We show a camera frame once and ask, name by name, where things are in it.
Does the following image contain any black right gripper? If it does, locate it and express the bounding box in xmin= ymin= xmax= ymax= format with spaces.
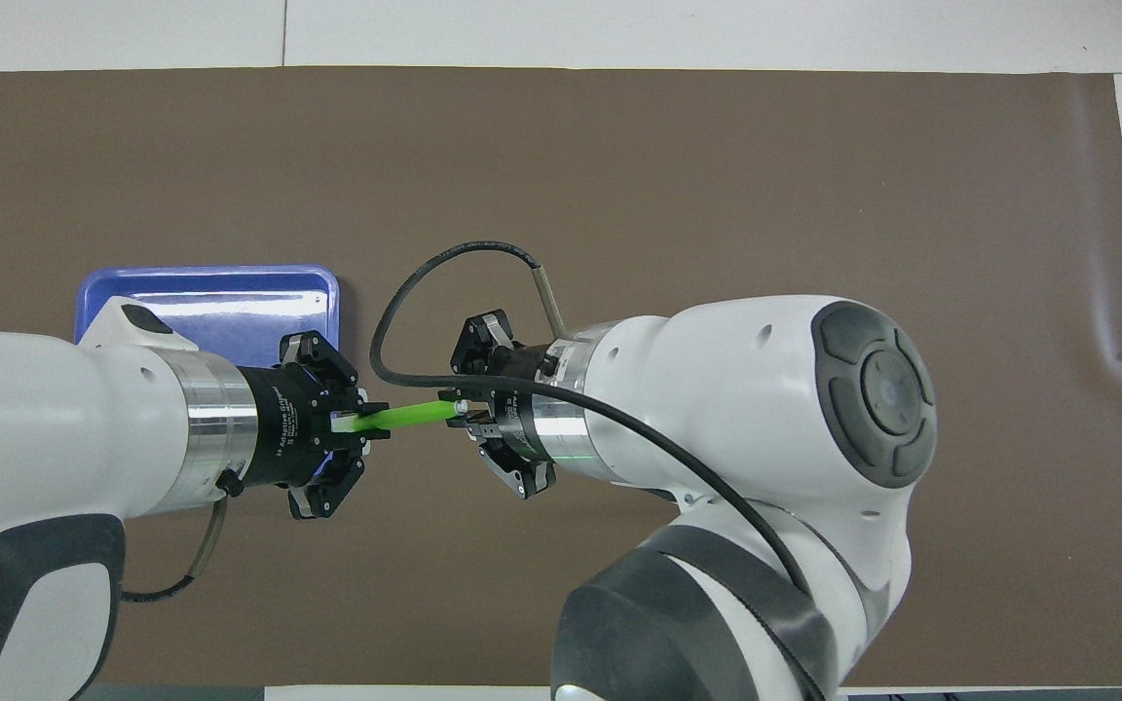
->
xmin=450 ymin=310 xmax=564 ymax=501

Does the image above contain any brown table mat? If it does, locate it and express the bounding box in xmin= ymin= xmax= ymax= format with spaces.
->
xmin=0 ymin=66 xmax=1122 ymax=688

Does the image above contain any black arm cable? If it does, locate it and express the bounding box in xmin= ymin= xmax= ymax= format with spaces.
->
xmin=369 ymin=240 xmax=815 ymax=597
xmin=120 ymin=470 xmax=243 ymax=604

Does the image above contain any blue plastic tray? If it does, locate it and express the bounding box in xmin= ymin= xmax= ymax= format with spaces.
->
xmin=74 ymin=264 xmax=341 ymax=373

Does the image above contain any green marker pen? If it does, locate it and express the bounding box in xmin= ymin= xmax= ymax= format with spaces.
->
xmin=330 ymin=398 xmax=470 ymax=435

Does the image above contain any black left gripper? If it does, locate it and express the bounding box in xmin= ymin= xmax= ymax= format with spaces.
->
xmin=238 ymin=330 xmax=393 ymax=521

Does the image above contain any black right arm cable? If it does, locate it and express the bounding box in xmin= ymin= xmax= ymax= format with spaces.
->
xmin=369 ymin=240 xmax=815 ymax=597

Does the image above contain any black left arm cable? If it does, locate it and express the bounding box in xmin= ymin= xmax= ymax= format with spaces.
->
xmin=120 ymin=470 xmax=243 ymax=604

